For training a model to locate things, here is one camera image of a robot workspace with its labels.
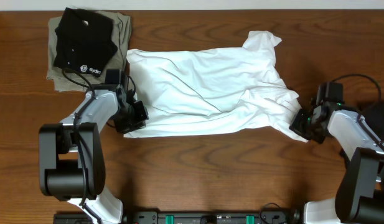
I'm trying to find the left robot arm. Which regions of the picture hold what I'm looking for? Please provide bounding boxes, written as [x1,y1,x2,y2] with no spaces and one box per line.
[39,84,148,223]

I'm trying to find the folded khaki garment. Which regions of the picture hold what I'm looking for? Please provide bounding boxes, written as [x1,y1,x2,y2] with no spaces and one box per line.
[47,11,131,91]

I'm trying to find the dark crumpled garment pile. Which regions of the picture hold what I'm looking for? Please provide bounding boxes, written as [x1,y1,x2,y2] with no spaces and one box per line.
[339,99,384,162]

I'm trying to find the folded black polo shirt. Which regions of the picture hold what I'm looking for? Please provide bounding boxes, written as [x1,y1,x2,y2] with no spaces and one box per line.
[54,8,118,77]

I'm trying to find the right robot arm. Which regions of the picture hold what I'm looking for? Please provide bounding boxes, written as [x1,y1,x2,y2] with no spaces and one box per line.
[290,101,384,223]

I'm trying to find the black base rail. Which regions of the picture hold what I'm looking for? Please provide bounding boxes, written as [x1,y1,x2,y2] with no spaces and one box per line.
[53,210,301,224]

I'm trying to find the white t-shirt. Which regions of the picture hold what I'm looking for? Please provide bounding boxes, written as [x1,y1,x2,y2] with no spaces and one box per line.
[127,31,300,140]

